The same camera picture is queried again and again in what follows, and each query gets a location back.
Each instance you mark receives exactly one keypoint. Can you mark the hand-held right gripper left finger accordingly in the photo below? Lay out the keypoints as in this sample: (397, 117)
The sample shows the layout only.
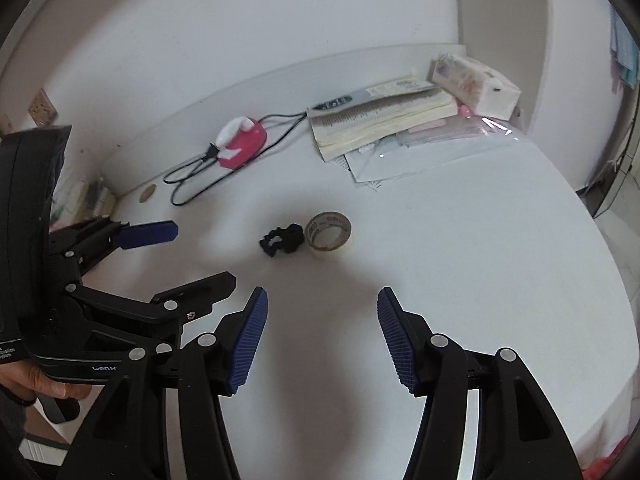
(247, 340)

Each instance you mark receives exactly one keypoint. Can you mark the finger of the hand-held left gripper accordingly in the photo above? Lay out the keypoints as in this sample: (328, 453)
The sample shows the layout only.
(200, 292)
(150, 234)

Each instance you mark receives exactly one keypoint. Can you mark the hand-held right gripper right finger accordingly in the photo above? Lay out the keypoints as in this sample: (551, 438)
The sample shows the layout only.
(397, 340)

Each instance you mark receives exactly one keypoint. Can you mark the person's left hand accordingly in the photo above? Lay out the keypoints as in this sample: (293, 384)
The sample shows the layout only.
(35, 382)

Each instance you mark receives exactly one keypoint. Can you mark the small round brown disc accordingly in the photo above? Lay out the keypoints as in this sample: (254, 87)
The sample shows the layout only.
(147, 193)

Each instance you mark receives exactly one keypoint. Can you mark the clutter of small packets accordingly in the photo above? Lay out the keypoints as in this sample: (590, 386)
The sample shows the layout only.
(95, 200)

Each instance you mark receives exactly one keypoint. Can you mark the white table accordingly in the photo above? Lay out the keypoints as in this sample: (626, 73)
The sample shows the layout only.
(450, 260)

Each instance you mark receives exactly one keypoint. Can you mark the clear tape roll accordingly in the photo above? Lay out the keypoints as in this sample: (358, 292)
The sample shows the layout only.
(325, 249)

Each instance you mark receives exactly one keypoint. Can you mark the pink and white small appliance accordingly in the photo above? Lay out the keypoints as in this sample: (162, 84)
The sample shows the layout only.
(250, 140)

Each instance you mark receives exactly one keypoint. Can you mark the printed paper sheet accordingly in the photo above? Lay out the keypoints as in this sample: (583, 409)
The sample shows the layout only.
(367, 180)

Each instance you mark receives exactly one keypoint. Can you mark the clear plastic bag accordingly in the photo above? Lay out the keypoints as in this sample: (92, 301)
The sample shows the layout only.
(450, 152)

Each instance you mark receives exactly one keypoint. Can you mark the thick open book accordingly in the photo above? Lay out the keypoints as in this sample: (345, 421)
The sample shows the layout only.
(380, 125)

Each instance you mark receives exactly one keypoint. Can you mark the small pink object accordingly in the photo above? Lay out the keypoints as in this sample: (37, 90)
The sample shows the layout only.
(465, 111)

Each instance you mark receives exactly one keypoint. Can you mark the pink printed blanket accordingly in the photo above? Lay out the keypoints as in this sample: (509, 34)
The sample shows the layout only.
(607, 467)

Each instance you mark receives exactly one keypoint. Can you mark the thin printed booklet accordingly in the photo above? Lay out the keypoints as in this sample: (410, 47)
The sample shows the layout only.
(395, 87)

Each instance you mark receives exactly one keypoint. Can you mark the white tissue pack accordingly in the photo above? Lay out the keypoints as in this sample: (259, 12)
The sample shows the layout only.
(480, 85)

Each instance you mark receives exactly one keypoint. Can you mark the blue hanging cloth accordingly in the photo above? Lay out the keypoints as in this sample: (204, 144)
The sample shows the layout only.
(625, 55)

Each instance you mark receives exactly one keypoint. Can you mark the beige wall socket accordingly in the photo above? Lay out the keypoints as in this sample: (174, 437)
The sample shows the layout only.
(42, 107)

